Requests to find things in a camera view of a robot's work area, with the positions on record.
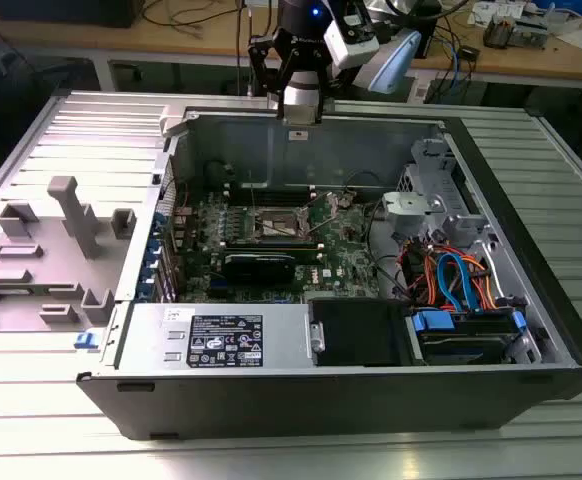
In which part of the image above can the long black cable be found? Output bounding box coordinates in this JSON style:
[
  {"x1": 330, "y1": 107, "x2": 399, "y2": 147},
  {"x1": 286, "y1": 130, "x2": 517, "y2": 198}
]
[{"x1": 368, "y1": 199, "x2": 412, "y2": 301}]

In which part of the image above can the silver drive cage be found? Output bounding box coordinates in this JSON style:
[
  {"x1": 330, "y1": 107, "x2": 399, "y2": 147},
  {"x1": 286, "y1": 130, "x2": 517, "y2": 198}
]
[{"x1": 395, "y1": 137, "x2": 472, "y2": 201}]

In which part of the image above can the green RAM stick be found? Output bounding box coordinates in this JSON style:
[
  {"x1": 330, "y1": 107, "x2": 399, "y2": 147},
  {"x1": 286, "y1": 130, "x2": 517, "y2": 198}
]
[{"x1": 223, "y1": 241, "x2": 324, "y2": 265}]

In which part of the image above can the CPU socket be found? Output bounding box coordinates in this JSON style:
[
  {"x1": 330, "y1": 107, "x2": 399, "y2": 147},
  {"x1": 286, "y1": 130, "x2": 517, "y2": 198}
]
[{"x1": 253, "y1": 204, "x2": 312, "y2": 242}]

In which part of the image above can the silver metal bracket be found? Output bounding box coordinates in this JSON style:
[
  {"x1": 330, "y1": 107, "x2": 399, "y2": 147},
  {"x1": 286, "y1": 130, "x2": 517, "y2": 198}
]
[{"x1": 381, "y1": 192, "x2": 446, "y2": 230}]

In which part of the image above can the large black box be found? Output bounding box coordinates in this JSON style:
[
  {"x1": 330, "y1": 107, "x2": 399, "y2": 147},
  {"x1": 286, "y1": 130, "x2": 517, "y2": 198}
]
[{"x1": 0, "y1": 0, "x2": 145, "y2": 29}]

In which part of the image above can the silver power supply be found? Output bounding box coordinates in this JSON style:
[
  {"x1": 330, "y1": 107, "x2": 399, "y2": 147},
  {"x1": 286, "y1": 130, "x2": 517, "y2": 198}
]
[{"x1": 115, "y1": 302, "x2": 317, "y2": 371}]

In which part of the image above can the black open PC case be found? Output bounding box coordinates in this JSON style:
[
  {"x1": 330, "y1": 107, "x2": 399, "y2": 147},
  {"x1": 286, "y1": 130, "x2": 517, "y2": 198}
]
[{"x1": 75, "y1": 102, "x2": 582, "y2": 442}]

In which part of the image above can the white printed paper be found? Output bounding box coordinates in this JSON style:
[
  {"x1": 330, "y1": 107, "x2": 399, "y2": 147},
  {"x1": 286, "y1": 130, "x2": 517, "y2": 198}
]
[{"x1": 470, "y1": 0, "x2": 527, "y2": 26}]

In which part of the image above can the blue wire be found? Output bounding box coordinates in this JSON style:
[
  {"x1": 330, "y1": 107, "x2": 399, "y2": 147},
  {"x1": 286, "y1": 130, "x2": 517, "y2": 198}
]
[{"x1": 435, "y1": 252, "x2": 477, "y2": 314}]

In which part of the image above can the grey electronic device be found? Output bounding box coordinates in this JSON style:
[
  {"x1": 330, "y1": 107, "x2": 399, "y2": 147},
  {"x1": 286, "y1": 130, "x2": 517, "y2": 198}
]
[{"x1": 513, "y1": 14, "x2": 552, "y2": 50}]

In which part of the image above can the small black box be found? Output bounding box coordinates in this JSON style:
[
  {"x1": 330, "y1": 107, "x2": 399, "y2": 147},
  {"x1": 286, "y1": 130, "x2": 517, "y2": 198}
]
[{"x1": 418, "y1": 19, "x2": 442, "y2": 60}]

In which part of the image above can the orange wire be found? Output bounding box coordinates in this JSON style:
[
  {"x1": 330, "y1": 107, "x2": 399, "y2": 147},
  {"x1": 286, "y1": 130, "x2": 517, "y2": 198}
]
[
  {"x1": 415, "y1": 244, "x2": 442, "y2": 304},
  {"x1": 463, "y1": 254, "x2": 500, "y2": 309}
]

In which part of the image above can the hard disk in blue carrier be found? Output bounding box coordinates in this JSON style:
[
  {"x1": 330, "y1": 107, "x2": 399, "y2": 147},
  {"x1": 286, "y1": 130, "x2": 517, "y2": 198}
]
[{"x1": 408, "y1": 307, "x2": 528, "y2": 366}]

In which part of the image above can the black graphics card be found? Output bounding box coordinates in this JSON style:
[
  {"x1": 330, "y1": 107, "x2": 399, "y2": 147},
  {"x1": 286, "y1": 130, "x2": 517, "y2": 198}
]
[{"x1": 220, "y1": 252, "x2": 297, "y2": 286}]

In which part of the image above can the thin dark fan cable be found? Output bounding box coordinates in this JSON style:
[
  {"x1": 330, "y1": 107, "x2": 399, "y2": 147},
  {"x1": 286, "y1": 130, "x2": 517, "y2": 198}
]
[{"x1": 344, "y1": 171, "x2": 385, "y2": 194}]

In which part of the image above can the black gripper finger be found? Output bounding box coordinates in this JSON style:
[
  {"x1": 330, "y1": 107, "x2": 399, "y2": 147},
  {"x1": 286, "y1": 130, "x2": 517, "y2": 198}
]
[
  {"x1": 314, "y1": 53, "x2": 336, "y2": 126},
  {"x1": 248, "y1": 30, "x2": 297, "y2": 121}
]

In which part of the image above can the black office chair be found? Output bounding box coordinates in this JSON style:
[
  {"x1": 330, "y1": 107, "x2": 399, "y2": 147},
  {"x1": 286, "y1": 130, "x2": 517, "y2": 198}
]
[{"x1": 0, "y1": 42, "x2": 97, "y2": 166}]

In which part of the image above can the wooden desk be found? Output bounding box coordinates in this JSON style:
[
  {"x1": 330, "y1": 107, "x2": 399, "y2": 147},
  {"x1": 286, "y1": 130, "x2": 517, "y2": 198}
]
[{"x1": 0, "y1": 0, "x2": 582, "y2": 94}]

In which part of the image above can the silver CPU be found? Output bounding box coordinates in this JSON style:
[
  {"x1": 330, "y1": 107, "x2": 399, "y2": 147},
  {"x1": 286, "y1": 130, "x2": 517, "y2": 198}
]
[{"x1": 281, "y1": 104, "x2": 320, "y2": 126}]

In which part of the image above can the pale grey case latch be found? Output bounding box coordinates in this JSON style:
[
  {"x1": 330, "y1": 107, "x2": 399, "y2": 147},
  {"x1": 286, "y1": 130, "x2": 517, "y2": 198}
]
[{"x1": 159, "y1": 104, "x2": 197, "y2": 139}]

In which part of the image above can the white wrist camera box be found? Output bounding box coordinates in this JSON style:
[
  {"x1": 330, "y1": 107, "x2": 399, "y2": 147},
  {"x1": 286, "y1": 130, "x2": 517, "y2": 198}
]
[{"x1": 323, "y1": 12, "x2": 380, "y2": 69}]

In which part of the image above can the grey parts rack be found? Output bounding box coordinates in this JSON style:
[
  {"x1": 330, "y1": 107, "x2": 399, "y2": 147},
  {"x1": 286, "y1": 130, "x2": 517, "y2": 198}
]
[{"x1": 0, "y1": 174, "x2": 137, "y2": 334}]

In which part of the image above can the green motherboard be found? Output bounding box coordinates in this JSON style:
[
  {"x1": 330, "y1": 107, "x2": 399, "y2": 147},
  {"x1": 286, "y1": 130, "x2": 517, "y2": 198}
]
[{"x1": 170, "y1": 185, "x2": 400, "y2": 306}]

